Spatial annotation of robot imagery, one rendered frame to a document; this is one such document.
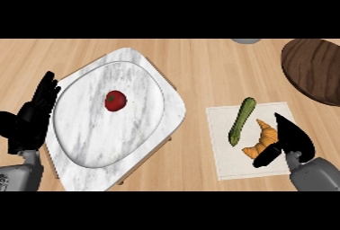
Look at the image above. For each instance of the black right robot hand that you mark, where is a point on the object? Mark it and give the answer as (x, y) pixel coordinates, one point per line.
(295, 137)

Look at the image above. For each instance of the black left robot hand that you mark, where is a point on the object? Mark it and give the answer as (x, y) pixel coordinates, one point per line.
(31, 119)

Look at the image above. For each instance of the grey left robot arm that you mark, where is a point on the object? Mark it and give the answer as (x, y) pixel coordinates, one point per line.
(20, 174)

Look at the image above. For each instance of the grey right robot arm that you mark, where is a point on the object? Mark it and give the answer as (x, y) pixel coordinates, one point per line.
(313, 173)

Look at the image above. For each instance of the golden croissant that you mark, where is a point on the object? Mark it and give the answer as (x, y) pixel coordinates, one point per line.
(264, 138)

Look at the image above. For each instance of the white cloth placemat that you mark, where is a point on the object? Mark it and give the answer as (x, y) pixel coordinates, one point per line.
(229, 161)

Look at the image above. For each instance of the white marble bowl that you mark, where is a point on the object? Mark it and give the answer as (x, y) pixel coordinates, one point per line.
(106, 113)

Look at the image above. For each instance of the green zucchini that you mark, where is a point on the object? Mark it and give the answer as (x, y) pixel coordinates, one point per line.
(241, 121)

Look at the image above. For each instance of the red tomato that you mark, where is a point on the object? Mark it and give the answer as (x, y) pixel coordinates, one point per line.
(115, 101)

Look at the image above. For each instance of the dark brown wooden board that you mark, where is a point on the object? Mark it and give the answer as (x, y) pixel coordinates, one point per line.
(314, 70)

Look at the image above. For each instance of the white marble cutting board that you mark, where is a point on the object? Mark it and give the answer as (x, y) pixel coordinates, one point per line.
(167, 101)

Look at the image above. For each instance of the grey round object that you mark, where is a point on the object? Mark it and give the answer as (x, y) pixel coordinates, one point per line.
(245, 40)

